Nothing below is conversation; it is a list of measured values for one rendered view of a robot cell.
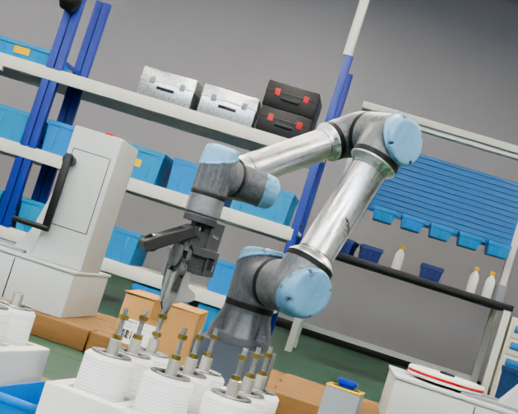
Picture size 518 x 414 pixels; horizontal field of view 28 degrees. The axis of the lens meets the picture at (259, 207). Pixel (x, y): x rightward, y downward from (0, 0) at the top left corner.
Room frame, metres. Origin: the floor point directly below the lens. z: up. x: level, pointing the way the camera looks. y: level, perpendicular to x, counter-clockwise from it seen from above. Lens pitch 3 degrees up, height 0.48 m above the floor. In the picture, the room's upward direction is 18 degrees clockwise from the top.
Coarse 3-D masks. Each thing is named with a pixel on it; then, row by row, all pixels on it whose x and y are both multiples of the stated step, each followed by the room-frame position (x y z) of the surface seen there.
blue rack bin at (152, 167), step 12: (132, 144) 6.59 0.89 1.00; (144, 156) 6.58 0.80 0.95; (156, 156) 6.57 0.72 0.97; (168, 156) 6.68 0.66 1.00; (144, 168) 6.59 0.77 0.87; (156, 168) 6.58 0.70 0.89; (168, 168) 6.82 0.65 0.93; (144, 180) 6.59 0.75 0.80; (156, 180) 6.61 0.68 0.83; (168, 180) 6.96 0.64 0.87
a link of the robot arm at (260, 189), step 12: (252, 168) 2.17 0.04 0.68; (252, 180) 2.15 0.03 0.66; (264, 180) 2.17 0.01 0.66; (276, 180) 2.20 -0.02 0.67; (240, 192) 2.15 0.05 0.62; (252, 192) 2.16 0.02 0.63; (264, 192) 2.17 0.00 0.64; (276, 192) 2.19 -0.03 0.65; (252, 204) 2.20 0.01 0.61; (264, 204) 2.20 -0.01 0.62
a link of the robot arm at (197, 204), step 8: (192, 192) 2.12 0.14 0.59; (192, 200) 2.11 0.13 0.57; (200, 200) 2.10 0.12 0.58; (208, 200) 2.10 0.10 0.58; (216, 200) 2.11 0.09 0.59; (192, 208) 2.11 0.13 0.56; (200, 208) 2.10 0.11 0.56; (208, 208) 2.10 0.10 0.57; (216, 208) 2.11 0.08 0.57; (208, 216) 2.11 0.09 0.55; (216, 216) 2.12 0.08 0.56
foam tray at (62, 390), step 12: (48, 384) 1.85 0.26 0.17; (60, 384) 1.85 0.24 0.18; (72, 384) 1.91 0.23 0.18; (48, 396) 1.84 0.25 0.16; (60, 396) 1.84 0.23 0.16; (72, 396) 1.83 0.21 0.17; (84, 396) 1.83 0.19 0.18; (96, 396) 1.85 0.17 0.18; (48, 408) 1.84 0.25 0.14; (60, 408) 1.84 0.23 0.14; (72, 408) 1.83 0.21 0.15; (84, 408) 1.83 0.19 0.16; (96, 408) 1.82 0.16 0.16; (108, 408) 1.82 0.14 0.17; (120, 408) 1.81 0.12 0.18
